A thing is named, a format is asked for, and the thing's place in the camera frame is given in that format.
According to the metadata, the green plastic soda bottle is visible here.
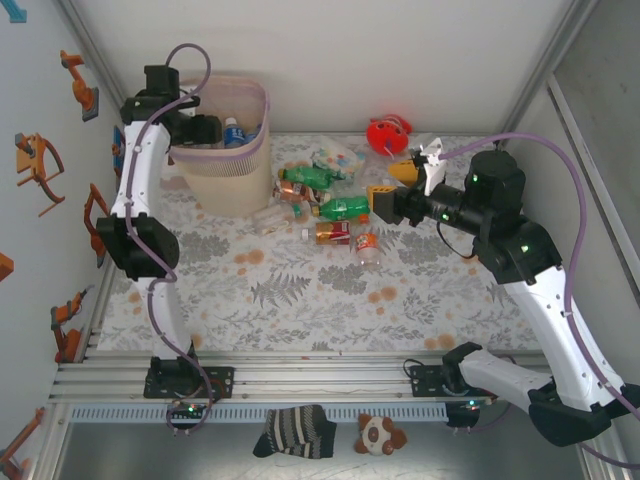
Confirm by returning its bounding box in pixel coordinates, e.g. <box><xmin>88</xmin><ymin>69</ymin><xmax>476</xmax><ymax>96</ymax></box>
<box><xmin>277</xmin><ymin>164</ymin><xmax>337</xmax><ymax>191</ymax></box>
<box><xmin>310</xmin><ymin>195</ymin><xmax>372</xmax><ymax>223</ymax></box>

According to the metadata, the orange label plastic bottle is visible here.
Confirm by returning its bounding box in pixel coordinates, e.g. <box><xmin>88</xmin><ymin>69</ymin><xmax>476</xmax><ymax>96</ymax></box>
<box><xmin>355</xmin><ymin>213</ymin><xmax>384</xmax><ymax>269</ymax></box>

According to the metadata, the red label plastic bottle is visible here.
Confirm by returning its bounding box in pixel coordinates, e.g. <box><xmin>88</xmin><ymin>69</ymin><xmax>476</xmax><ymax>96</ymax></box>
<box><xmin>301</xmin><ymin>219</ymin><xmax>353</xmax><ymax>246</ymax></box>

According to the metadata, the blue label white cap bottle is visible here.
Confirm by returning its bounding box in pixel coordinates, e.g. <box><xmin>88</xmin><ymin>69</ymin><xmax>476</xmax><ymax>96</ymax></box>
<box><xmin>222</xmin><ymin>117</ymin><xmax>249</xmax><ymax>149</ymax></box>

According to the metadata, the brown plastic drink bottle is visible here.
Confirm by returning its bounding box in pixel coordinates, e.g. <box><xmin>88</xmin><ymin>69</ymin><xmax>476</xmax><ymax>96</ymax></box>
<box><xmin>272</xmin><ymin>179</ymin><xmax>324</xmax><ymax>207</ymax></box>

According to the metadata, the beige mesh waste bin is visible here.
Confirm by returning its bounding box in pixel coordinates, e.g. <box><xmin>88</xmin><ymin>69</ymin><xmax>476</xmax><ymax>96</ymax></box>
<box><xmin>168</xmin><ymin>74</ymin><xmax>272</xmax><ymax>219</ymax></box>

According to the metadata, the red round plastic toy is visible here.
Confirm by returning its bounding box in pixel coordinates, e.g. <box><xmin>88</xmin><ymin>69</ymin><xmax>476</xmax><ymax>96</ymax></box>
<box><xmin>366</xmin><ymin>114</ymin><xmax>414</xmax><ymax>156</ymax></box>

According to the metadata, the clear bag of colourful caps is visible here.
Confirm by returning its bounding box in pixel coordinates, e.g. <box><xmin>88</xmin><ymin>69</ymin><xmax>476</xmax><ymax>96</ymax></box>
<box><xmin>309</xmin><ymin>135</ymin><xmax>369</xmax><ymax>182</ymax></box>

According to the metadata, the floral patterned tablecloth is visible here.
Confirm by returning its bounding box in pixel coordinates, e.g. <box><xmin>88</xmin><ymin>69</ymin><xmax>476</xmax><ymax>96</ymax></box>
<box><xmin>97</xmin><ymin>132</ymin><xmax>551</xmax><ymax>354</ymax></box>

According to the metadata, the small circuit board green LED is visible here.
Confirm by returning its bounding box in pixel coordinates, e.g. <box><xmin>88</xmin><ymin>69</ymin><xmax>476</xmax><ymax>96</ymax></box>
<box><xmin>166</xmin><ymin>398</ymin><xmax>214</xmax><ymax>420</ymax></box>
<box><xmin>447</xmin><ymin>398</ymin><xmax>496</xmax><ymax>417</ymax></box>

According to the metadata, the brown white plush toy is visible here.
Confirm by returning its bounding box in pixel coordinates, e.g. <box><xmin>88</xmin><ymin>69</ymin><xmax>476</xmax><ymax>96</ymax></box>
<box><xmin>355</xmin><ymin>412</ymin><xmax>409</xmax><ymax>458</ymax></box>

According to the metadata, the black white striped sock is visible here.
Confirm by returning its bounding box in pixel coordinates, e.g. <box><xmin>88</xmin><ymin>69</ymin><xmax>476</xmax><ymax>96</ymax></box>
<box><xmin>252</xmin><ymin>403</ymin><xmax>339</xmax><ymax>460</ymax></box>

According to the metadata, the blue orange wall sticker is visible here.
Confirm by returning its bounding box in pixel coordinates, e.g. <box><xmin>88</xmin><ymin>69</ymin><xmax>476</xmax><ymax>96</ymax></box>
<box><xmin>110</xmin><ymin>124</ymin><xmax>126</xmax><ymax>176</ymax></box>

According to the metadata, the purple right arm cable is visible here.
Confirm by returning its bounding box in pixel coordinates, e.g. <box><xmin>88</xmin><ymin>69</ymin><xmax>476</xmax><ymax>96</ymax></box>
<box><xmin>439</xmin><ymin>132</ymin><xmax>640</xmax><ymax>470</ymax></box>

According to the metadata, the aluminium frame post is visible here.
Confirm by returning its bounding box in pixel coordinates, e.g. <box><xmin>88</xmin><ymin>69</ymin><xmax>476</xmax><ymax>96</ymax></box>
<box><xmin>58</xmin><ymin>0</ymin><xmax>151</xmax><ymax>151</ymax></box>
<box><xmin>493</xmin><ymin>0</ymin><xmax>600</xmax><ymax>151</ymax></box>

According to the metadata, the orange gripper wall sticker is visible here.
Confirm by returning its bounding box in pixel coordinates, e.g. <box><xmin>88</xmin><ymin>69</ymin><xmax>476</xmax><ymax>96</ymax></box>
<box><xmin>13</xmin><ymin>132</ymin><xmax>67</xmax><ymax>217</ymax></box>

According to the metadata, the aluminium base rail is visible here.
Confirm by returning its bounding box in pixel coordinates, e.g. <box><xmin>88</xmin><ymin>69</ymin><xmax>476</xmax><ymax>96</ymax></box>
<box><xmin>48</xmin><ymin>349</ymin><xmax>551</xmax><ymax>401</ymax></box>

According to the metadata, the white slotted cable duct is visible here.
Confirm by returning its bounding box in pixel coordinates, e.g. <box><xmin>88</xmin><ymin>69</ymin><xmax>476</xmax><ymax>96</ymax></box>
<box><xmin>69</xmin><ymin>403</ymin><xmax>449</xmax><ymax>423</ymax></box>

